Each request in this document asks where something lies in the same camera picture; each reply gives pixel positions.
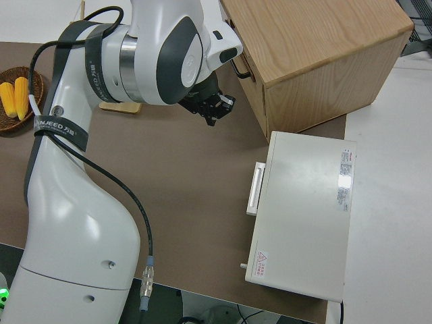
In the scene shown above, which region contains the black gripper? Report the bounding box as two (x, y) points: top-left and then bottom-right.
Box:
(178, 77), (236, 128)

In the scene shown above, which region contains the wooden drawer with black handle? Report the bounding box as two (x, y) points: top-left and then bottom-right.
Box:
(224, 22), (266, 90)

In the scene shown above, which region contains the brown table mat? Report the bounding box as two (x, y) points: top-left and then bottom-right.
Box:
(0, 40), (349, 312)

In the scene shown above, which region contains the black wire mesh rack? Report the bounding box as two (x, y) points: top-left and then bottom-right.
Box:
(401, 0), (432, 59)

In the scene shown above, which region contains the black floor cable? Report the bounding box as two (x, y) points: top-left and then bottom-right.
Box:
(178, 290), (261, 324)

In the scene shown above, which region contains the brown wicker basket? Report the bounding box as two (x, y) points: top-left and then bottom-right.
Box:
(0, 66), (45, 138)

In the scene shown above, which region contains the light wooden cabinet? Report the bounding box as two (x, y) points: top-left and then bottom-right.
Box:
(218, 0), (414, 136)

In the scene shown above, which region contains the yellow corn cob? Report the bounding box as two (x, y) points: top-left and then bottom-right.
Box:
(0, 82), (18, 119)
(13, 76), (31, 122)

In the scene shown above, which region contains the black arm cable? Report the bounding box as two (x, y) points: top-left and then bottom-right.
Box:
(28, 5), (157, 314)

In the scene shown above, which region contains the black velcro cable strap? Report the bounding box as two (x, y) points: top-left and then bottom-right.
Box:
(32, 114), (90, 151)
(84, 32), (113, 103)

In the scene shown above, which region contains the white toaster oven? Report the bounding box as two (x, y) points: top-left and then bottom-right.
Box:
(244, 130), (358, 303)

